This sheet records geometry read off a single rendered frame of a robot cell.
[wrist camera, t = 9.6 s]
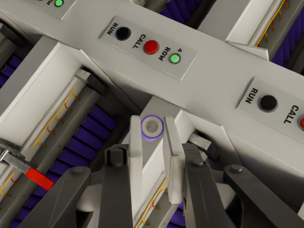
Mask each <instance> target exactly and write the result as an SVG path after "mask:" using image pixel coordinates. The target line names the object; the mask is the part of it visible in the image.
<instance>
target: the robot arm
mask: <svg viewBox="0 0 304 228"><path fill-rule="evenodd" d="M163 123H164V131H163V157H164V165H165V172H166V181H167V189H168V196H169V202H171V204H180V203H181V202H183V199H184V204H183V217H185V224H186V228H304V220H303V219H302V218H301V217H300V216H299V215H298V214H297V213H295V212H294V211H293V210H292V209H291V208H290V207H289V206H288V205H287V204H285V203H284V202H283V201H282V200H281V199H280V198H279V197H278V196H277V195H275V194H274V193H273V192H272V191H271V190H270V189H269V188H268V187H267V186H266V185H264V184H263V183H262V182H261V181H260V180H259V179H258V178H257V177H256V176H254V175H253V174H252V173H251V172H250V171H249V170H248V169H247V168H245V167H243V166H240V165H236V164H234V165H227V166H225V167H224V171H217V170H213V169H211V168H210V165H209V163H208V162H206V161H204V160H203V159H202V156H201V154H200V152H199V150H198V147H197V146H196V145H194V144H193V143H181V140H180V137H179V134H178V131H177V127H176V123H175V121H174V117H172V115H165V117H163ZM140 202H143V152H142V136H141V120H140V117H139V115H132V116H131V117H130V131H129V144H114V145H113V146H112V147H109V148H107V149H105V151H104V169H103V170H100V171H97V172H92V173H91V170H90V168H88V167H86V166H74V167H72V168H70V169H68V170H67V171H66V172H65V173H64V174H63V175H62V176H61V177H60V179H59V180H58V181H57V182H56V183H55V184H54V185H53V187H52V188H51V189H50V190H49V191H48V192H47V193H46V194H45V196H44V197H43V198H42V199H41V200H40V201H39V202H38V204H37V205H36V206H35V207H34V208H33V209H32V211H31V212H30V213H29V214H28V215H27V216H26V218H25V219H24V220H23V221H22V222H21V223H20V224H19V226H18V227H17V228H87V226H88V224H89V222H90V220H91V218H92V216H93V211H95V210H99V209H100V215H99V224H98V228H133V215H132V204H140Z"/></svg>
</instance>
